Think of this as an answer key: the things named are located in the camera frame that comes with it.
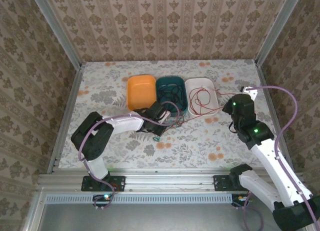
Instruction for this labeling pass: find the thin black cable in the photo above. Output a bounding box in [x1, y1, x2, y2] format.
[159, 83, 187, 112]
[159, 83, 187, 128]

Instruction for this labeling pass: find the floral patterned table cover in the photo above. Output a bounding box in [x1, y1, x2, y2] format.
[58, 59, 288, 170]

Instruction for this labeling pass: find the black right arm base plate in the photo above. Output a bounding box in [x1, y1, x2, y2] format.
[213, 174, 260, 192]

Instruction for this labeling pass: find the aluminium frame post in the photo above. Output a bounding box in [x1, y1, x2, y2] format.
[28, 0, 83, 70]
[254, 0, 305, 67]

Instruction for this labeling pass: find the orange plastic tray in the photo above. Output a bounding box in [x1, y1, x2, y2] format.
[126, 75, 158, 111]

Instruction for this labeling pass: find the aluminium table side rail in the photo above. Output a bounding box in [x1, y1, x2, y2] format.
[47, 65, 85, 174]
[254, 60, 296, 172]

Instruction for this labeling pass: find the aluminium mounting rail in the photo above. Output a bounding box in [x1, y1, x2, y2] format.
[37, 167, 305, 192]

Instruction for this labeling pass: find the grey metal base panel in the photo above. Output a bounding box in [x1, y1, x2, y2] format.
[23, 190, 320, 231]

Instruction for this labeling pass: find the white plastic tray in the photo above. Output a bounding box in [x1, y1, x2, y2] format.
[184, 77, 220, 117]

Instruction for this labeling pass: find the grey slotted cable duct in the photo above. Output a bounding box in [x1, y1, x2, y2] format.
[45, 192, 233, 205]

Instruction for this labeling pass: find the thin red cable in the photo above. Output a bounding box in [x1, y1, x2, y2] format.
[169, 84, 241, 128]

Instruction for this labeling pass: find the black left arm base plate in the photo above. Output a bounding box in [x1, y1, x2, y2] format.
[81, 175, 126, 192]

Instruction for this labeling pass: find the teal plastic tray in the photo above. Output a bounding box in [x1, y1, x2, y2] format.
[155, 75, 189, 117]

